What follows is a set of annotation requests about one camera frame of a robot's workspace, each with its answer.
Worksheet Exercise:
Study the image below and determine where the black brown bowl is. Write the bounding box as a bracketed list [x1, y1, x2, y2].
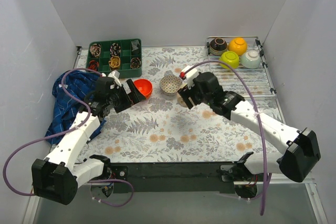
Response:
[209, 37, 228, 56]

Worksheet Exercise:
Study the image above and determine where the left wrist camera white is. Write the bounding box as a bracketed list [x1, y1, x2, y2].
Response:
[101, 70, 120, 79]

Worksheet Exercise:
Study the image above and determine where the rolled tie yellow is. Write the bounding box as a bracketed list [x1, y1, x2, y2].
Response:
[108, 56, 121, 71]

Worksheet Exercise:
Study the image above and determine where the rolled tie dark grey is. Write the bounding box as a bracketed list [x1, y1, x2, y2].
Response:
[131, 40, 141, 55]

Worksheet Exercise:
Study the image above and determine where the metal dish rack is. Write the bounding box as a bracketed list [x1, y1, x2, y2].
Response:
[207, 36, 277, 100]

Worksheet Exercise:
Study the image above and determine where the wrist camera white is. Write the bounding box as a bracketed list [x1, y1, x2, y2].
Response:
[180, 66, 200, 88]
[101, 70, 120, 79]

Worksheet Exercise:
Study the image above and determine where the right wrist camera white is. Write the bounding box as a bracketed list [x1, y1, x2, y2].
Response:
[180, 66, 200, 88]

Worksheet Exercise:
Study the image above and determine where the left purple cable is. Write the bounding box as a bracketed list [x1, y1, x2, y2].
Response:
[3, 68, 135, 207]

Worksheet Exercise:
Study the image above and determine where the yellow orange bowl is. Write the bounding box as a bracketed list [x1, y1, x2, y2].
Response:
[228, 37, 248, 56]

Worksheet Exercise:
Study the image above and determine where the floral table mat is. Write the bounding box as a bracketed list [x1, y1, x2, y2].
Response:
[77, 46, 276, 162]

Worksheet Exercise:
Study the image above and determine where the rolled tie red black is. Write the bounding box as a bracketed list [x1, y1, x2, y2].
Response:
[88, 60, 99, 72]

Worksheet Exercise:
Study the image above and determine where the patterned brown white bowl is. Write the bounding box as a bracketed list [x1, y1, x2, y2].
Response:
[160, 74, 182, 95]

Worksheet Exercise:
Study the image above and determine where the beige bowl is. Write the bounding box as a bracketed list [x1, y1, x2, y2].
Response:
[177, 97, 187, 108]

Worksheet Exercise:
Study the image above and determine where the green compartment tray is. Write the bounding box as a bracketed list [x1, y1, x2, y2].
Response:
[86, 38, 142, 79]

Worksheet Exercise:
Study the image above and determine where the blue plaid shirt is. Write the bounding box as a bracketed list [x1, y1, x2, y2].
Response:
[45, 70, 99, 145]

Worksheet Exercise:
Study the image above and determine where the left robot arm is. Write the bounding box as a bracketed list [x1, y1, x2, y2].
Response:
[31, 77, 146, 205]

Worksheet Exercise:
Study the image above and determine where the purple cable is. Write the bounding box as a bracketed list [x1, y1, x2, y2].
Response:
[183, 60, 272, 216]
[3, 68, 135, 207]

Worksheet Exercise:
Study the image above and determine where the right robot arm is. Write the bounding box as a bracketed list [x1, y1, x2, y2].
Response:
[178, 69, 321, 183]

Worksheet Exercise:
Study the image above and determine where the rolled tie brown black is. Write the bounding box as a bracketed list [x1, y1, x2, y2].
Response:
[130, 57, 141, 69]

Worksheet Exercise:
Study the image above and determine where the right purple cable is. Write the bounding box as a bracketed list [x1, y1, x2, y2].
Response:
[183, 60, 272, 216]

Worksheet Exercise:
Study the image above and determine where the rolled tie pink brown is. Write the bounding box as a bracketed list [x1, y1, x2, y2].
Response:
[89, 43, 101, 58]

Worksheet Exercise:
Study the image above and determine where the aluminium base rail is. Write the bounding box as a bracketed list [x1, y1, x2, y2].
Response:
[31, 162, 329, 187]

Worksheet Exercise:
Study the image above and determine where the lime green bowl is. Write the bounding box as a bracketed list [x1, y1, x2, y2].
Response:
[219, 51, 239, 69]

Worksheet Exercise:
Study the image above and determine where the rolled tie black dotted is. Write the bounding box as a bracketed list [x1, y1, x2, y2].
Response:
[110, 42, 121, 57]

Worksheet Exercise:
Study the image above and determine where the pale green bowl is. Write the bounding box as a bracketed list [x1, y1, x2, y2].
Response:
[240, 50, 261, 69]

